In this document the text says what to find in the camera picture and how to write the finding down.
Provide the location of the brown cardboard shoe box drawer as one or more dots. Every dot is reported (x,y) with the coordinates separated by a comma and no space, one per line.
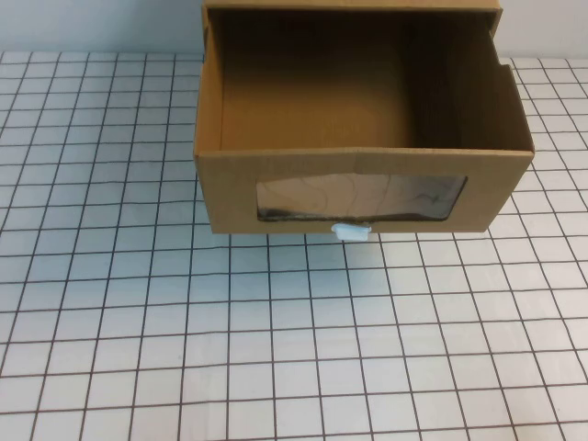
(229,193)

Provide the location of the brown cardboard shoe box sleeve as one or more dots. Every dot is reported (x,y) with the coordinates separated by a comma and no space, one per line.
(349,3)

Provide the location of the white plastic drawer pull tab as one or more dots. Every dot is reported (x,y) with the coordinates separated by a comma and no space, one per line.
(351,232)

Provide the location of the white black-grid table cover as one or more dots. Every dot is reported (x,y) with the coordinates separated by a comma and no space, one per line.
(138,331)

